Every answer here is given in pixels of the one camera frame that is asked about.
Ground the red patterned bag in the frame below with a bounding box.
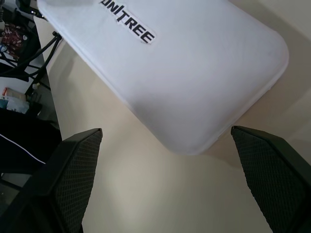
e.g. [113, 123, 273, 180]
[0, 24, 31, 54]

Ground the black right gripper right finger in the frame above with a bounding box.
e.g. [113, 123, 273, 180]
[230, 125, 311, 233]

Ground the black cable bundle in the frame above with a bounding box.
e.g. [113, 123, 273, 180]
[0, 31, 61, 82]

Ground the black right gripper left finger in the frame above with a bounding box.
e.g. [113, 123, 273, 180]
[0, 128, 104, 233]

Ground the white box with Unitree label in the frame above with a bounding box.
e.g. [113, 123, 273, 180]
[36, 0, 290, 156]

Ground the black fabric with white stripe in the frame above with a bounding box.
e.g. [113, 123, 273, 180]
[0, 106, 61, 174]

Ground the small cardboard carton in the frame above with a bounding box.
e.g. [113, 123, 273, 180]
[0, 87, 31, 114]

